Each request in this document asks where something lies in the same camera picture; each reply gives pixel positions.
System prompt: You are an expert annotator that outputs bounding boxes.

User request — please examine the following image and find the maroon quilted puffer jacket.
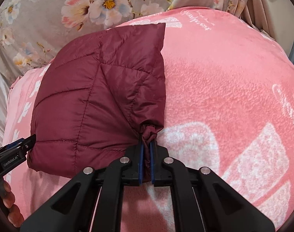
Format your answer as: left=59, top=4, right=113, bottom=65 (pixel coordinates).
left=27, top=23, right=166, bottom=178

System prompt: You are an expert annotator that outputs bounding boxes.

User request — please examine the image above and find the grey floral bed sheet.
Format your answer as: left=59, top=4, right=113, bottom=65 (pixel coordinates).
left=0, top=0, right=251, bottom=83

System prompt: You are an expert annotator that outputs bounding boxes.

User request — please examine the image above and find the person's left hand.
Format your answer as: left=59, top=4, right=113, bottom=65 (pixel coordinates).
left=3, top=181, right=24, bottom=228

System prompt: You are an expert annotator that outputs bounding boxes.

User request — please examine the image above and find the beige curtain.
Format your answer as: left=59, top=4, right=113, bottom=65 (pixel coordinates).
left=241, top=0, right=294, bottom=55

